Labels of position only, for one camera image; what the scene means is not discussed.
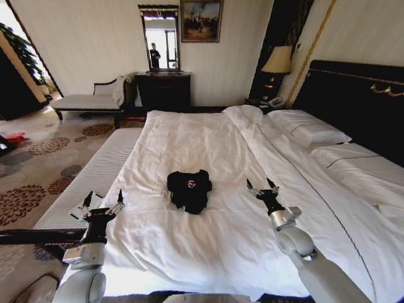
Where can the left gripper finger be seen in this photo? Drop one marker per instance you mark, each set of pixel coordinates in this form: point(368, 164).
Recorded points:
point(87, 199)
point(119, 197)

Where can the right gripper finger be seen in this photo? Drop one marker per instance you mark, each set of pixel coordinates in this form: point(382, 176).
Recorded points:
point(251, 187)
point(272, 183)

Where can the black printed t-shirt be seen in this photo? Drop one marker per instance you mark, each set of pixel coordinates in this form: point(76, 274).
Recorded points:
point(189, 189)

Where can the white paper cards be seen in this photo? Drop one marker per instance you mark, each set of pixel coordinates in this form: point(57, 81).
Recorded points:
point(77, 212)

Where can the dark headboard with gold trim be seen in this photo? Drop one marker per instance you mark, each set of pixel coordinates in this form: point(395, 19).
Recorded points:
point(353, 110)

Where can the white cushioned chaise lounge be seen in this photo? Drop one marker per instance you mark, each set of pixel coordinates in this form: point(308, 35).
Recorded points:
point(85, 102)

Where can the white cloth on chaise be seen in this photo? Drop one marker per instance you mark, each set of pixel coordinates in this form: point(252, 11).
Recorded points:
point(119, 91)

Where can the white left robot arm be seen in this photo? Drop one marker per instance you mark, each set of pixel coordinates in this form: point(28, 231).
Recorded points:
point(83, 284)

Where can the dark wooden dresser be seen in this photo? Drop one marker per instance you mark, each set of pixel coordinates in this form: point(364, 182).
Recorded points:
point(162, 91)

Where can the gold framed painting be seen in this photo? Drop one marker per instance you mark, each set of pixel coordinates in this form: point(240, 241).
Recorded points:
point(200, 20)

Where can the white pillow with dark stripe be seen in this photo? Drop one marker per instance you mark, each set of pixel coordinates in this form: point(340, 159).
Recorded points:
point(360, 170)
point(311, 127)

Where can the dark framed wall mirror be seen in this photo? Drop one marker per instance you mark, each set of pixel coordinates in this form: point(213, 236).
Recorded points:
point(161, 34)

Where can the person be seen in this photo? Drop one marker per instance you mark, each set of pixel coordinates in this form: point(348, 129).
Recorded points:
point(155, 57)

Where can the dark nightstand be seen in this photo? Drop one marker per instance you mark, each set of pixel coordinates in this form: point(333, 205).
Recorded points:
point(257, 103)

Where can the wall switch plate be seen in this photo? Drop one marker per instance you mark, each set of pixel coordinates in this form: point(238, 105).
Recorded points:
point(299, 46)

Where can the white ribbed mattress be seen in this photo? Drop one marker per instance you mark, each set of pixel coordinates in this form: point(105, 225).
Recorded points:
point(104, 167)

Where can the green leafy plant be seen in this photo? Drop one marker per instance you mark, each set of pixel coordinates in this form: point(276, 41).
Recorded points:
point(22, 50)

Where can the table lamp with cream shade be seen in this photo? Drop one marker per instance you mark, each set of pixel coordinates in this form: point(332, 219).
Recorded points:
point(277, 60)

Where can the dark wooden bed footboard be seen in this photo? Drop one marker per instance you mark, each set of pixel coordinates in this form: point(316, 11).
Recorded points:
point(38, 236)

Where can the gold wall moulding strip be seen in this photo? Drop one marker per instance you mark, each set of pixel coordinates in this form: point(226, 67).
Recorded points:
point(311, 50)

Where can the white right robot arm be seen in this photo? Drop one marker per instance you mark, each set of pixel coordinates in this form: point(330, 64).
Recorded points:
point(303, 246)

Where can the red item on floor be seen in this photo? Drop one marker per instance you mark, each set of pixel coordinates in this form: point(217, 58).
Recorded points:
point(16, 137)

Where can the white desk telephone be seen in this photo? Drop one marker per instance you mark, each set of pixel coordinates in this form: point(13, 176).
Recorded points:
point(276, 102)

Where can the white duvet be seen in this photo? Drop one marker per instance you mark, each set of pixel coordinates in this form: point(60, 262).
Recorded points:
point(205, 252)

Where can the white robot front shell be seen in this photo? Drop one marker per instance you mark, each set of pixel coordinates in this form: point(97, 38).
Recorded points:
point(205, 298)

